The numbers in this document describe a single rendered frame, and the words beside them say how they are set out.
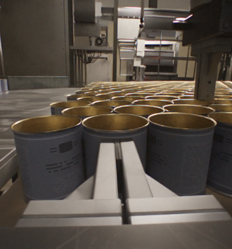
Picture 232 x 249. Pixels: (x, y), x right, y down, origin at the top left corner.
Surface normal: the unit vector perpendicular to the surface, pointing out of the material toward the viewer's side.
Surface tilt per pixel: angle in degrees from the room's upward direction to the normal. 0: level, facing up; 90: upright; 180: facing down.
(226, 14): 90
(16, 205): 2
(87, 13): 90
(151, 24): 90
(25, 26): 90
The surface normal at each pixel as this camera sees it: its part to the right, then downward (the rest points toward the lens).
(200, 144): 0.28, 0.26
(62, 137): 0.64, 0.20
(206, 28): -1.00, 0.02
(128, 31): 0.04, 0.42
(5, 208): -0.04, -0.96
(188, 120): -0.62, 0.22
